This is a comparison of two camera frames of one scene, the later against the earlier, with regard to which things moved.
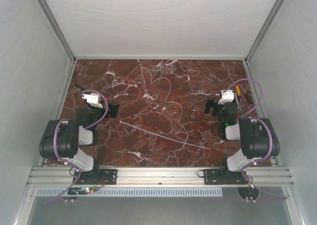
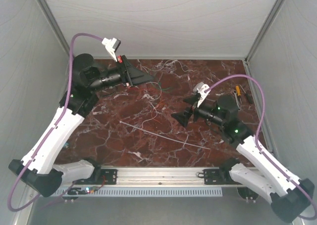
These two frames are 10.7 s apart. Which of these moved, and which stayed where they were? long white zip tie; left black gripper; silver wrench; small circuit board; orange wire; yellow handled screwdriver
Moved: orange wire; left black gripper
Stayed: long white zip tie; small circuit board; silver wrench; yellow handled screwdriver
